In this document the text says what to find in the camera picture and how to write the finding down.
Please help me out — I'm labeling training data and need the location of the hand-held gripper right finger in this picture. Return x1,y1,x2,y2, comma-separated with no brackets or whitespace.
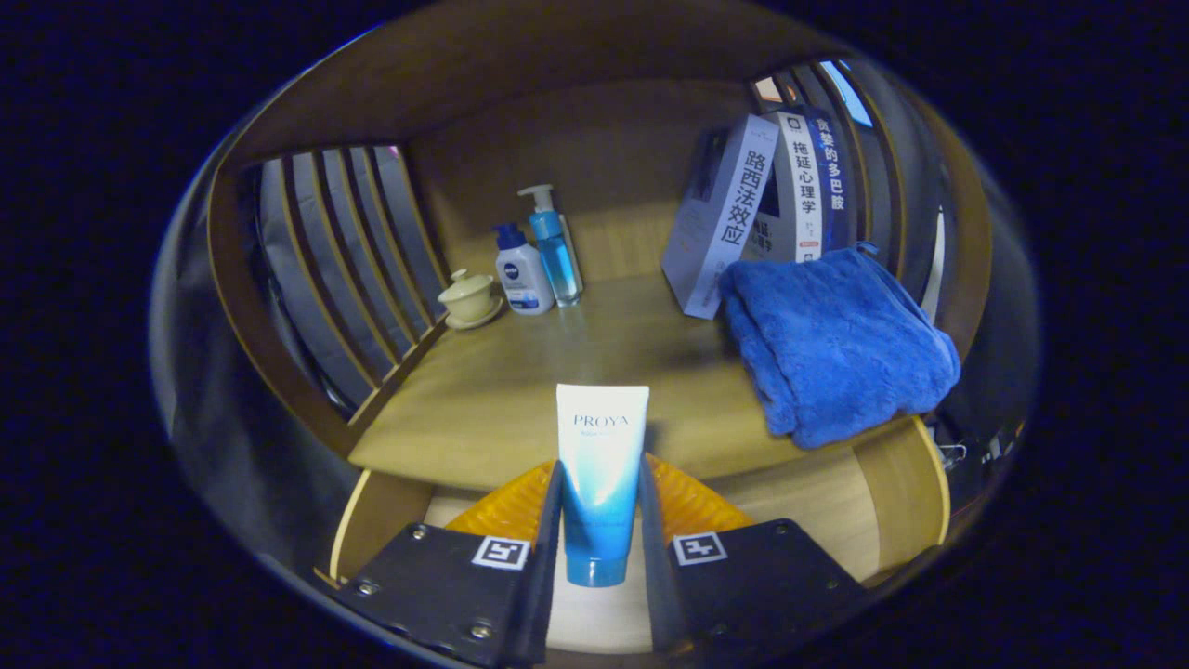
639,453,869,656

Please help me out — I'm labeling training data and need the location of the dark blue book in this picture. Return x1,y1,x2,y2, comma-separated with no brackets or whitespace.
804,107,851,252

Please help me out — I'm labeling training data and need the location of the black backdrop cloth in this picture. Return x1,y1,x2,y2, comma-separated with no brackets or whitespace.
149,56,1041,577

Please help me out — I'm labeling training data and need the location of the grey leaning book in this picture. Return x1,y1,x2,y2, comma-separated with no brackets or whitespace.
660,113,781,321

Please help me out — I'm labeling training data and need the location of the white spine book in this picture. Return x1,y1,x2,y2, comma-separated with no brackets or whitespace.
748,110,826,264

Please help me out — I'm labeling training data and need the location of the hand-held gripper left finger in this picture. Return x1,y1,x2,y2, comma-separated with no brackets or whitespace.
334,458,565,668

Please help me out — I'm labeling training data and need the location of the white bottle with blue cap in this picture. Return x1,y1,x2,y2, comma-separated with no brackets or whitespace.
492,222,555,316

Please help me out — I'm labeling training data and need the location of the white blue cosmetic tube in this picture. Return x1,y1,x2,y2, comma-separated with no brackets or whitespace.
555,384,650,588

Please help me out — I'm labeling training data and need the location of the cream lidded teacup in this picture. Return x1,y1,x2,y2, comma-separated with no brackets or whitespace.
438,269,505,331

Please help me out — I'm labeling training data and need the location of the folded blue towel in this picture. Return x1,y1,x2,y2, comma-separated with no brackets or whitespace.
718,242,962,451

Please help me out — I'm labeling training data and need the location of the blue pump bottle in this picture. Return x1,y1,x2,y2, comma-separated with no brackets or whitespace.
517,184,584,308

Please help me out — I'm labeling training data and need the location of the wooden countertop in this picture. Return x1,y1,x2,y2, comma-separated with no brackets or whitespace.
348,269,916,493

